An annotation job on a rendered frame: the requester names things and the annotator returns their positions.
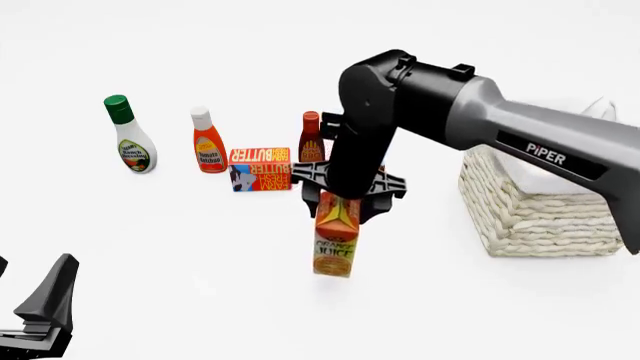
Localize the orange juice carton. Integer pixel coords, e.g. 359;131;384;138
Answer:
312;189;363;279

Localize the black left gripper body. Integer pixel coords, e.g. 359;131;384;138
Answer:
0;317;74;360

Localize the red and blue butter box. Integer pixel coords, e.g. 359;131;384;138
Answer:
228;146;293;193

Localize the dark red BBQ sauce bottle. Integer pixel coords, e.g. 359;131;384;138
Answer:
298;110;327;164

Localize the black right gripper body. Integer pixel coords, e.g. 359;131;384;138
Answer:
291;159;409;201

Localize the ranch dressing bottle green cap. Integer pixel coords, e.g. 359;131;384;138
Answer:
103;93;159;175

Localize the tomato ketchup bottle white cap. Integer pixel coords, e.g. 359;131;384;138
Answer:
189;105;230;174

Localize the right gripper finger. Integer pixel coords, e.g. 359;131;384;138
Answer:
359;195;397;225
300;185;322;220

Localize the white woven basket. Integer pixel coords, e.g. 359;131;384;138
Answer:
457;96;627;258

